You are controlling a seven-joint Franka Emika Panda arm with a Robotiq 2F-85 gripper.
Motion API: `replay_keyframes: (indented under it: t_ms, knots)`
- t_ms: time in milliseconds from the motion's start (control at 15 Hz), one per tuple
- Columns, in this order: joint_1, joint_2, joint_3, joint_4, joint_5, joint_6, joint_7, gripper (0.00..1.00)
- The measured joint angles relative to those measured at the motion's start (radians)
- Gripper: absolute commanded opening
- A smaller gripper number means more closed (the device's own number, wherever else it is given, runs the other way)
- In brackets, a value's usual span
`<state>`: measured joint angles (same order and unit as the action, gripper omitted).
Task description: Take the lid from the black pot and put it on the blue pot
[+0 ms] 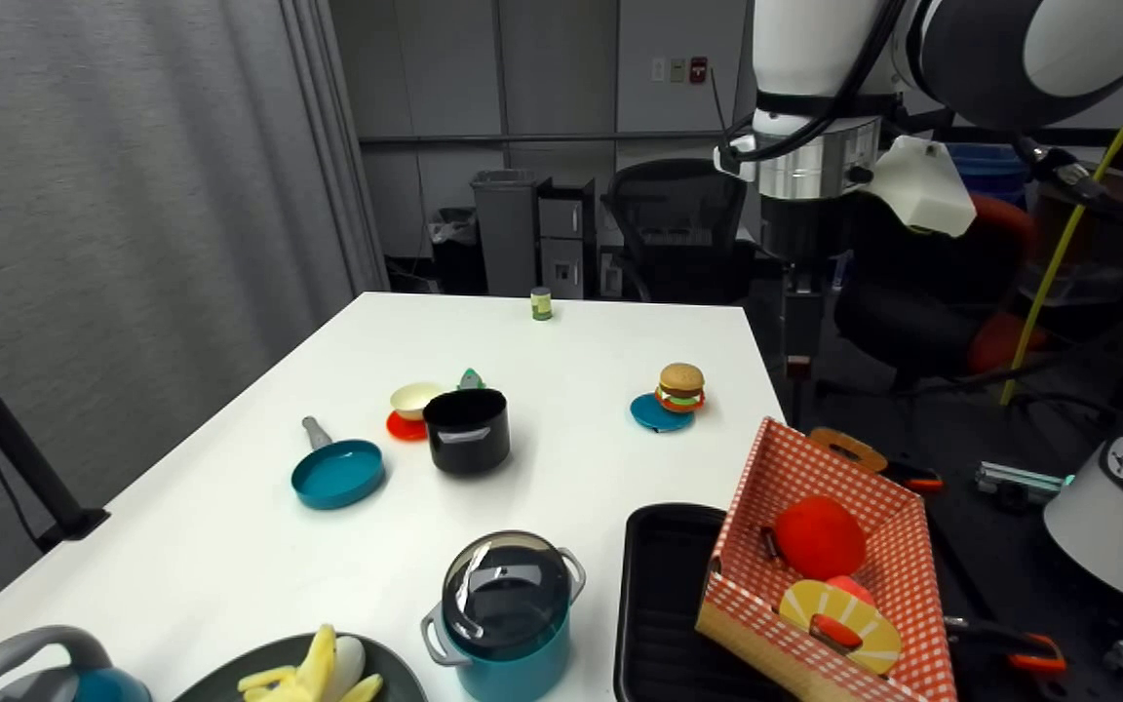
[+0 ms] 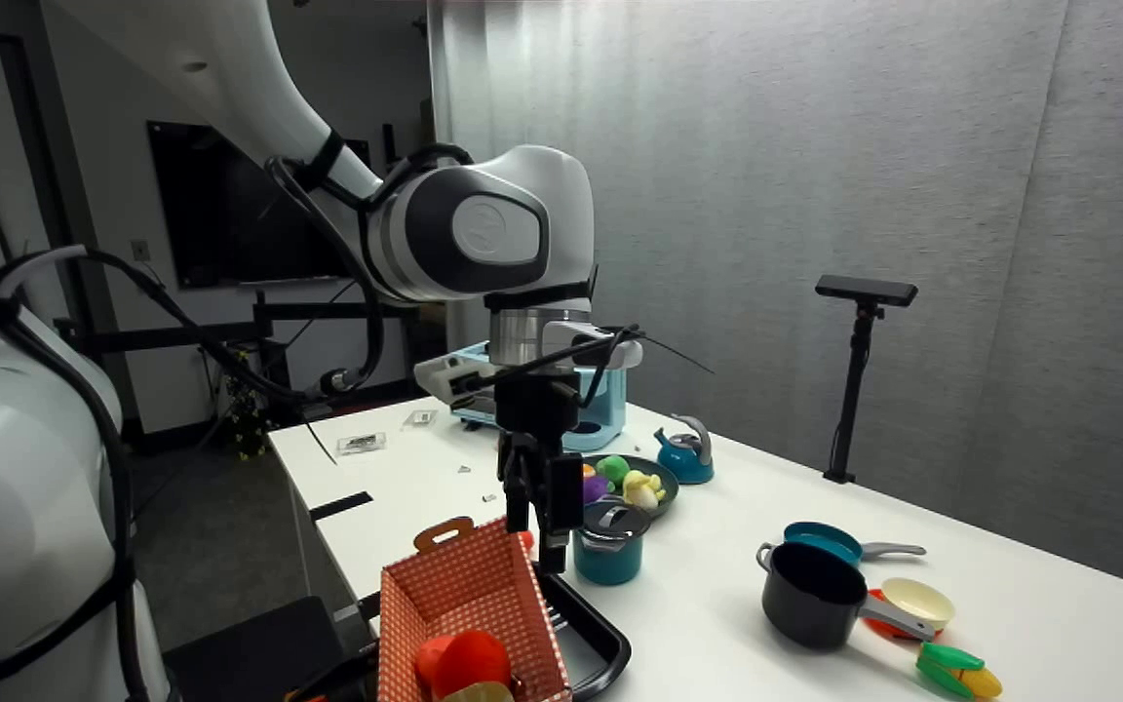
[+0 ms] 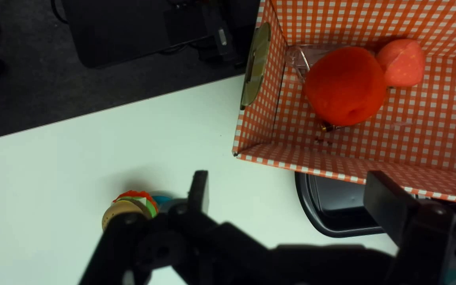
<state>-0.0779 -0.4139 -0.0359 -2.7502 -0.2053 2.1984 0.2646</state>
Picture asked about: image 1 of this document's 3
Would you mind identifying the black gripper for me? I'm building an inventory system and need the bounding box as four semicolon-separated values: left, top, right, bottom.
759;196;872;392

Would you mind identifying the glass pot lid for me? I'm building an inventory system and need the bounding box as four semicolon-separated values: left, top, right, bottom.
438;526;579;654

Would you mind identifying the black toy pot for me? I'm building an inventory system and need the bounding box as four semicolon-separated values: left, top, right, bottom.
422;383;514;478

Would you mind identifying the blue toy pot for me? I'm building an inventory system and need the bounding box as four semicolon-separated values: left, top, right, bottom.
418;526;588;702

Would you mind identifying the toy burger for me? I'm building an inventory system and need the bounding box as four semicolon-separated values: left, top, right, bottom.
656;358;711;417

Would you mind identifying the black office chair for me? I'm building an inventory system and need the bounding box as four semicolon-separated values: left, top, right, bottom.
599;154;754;303

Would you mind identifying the orange black clamp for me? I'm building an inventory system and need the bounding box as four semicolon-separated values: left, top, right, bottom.
885;461;950;500
943;616;1073;682

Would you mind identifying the small teal plate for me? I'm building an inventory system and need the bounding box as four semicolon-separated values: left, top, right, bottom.
626;388;699;436

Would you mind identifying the red chair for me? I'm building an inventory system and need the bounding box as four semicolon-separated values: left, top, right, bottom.
845;189;1050;383

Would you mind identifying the red toy tomato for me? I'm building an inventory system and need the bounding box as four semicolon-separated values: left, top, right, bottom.
767;495;868;579

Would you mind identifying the red checkered basket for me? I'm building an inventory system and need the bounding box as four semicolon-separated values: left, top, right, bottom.
694;417;960;702

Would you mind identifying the blue plastic bin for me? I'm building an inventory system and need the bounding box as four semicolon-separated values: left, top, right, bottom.
949;135;1041;197

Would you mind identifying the yellow toy pineapple slice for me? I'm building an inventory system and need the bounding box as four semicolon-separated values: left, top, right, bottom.
777;576;908;678

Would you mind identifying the black plastic tray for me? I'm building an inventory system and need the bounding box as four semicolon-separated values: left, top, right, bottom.
611;500;770;702

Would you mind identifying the black cabinet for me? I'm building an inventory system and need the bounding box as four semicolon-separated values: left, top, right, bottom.
466;166;604;301

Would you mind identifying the teal toy frying pan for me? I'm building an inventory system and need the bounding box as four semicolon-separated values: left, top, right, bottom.
287;413;388;513

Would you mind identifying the yellow toy banana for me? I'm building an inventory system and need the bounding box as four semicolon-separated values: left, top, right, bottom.
234;621;384;702

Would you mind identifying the grey curtain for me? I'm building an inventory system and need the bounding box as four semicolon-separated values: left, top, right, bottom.
0;0;388;639

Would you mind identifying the dark round plate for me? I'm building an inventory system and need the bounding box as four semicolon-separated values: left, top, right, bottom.
173;630;429;702

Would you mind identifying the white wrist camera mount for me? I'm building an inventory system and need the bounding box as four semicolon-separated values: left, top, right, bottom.
867;134;981;243

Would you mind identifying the yellow cable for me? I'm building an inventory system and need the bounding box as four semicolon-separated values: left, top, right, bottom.
999;23;1123;410

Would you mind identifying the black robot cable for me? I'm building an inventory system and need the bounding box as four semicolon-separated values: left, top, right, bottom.
715;0;1123;166

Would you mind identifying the white wall outlet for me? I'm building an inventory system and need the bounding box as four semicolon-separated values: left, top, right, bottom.
646;52;711;88

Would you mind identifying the teal kettle grey handle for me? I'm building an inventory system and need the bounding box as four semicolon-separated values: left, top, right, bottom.
0;621;156;702

